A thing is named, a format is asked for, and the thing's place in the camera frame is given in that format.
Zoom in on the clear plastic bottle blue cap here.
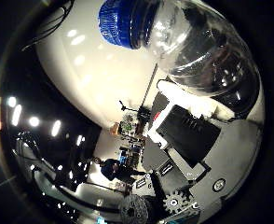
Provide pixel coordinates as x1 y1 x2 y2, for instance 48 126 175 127
97 0 263 98

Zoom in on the black tripod stand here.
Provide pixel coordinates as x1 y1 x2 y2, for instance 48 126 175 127
117 99 139 114

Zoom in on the person in dark blue shirt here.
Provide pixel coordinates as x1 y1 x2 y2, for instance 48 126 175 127
92 156 148 185

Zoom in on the black hanging cable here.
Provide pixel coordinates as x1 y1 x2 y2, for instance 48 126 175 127
21 0 76 52

